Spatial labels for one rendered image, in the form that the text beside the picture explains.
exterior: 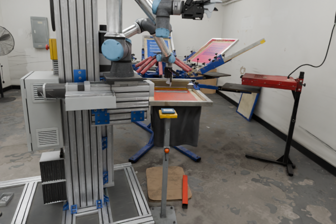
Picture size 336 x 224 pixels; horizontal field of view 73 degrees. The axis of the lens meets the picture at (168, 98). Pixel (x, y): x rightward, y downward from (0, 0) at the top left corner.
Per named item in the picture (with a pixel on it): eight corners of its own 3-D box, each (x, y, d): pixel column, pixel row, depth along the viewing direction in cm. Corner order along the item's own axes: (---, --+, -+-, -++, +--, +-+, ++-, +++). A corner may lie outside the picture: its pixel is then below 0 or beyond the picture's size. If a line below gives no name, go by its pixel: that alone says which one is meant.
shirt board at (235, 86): (260, 92, 301) (261, 86, 299) (259, 98, 265) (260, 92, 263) (167, 81, 351) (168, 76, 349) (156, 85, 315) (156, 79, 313)
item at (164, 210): (177, 225, 188) (184, 116, 164) (151, 227, 185) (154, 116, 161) (173, 206, 209) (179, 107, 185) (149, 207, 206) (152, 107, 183)
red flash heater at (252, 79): (294, 85, 286) (296, 76, 283) (299, 92, 245) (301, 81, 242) (244, 80, 309) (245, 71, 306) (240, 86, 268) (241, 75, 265)
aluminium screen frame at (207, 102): (212, 106, 195) (213, 102, 194) (144, 105, 188) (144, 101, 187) (192, 87, 271) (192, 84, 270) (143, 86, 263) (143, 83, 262)
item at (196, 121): (198, 147, 213) (202, 103, 203) (151, 148, 208) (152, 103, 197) (198, 146, 216) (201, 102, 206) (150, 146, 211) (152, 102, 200)
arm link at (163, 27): (170, 38, 131) (171, 18, 128) (168, 37, 120) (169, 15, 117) (157, 37, 131) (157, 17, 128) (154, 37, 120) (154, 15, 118)
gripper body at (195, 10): (203, 20, 123) (181, 19, 124) (204, 3, 122) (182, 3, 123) (204, 16, 115) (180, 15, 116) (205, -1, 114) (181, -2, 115)
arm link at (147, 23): (155, 14, 198) (178, 59, 226) (148, 15, 206) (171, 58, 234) (146, 22, 194) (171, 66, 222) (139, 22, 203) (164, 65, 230)
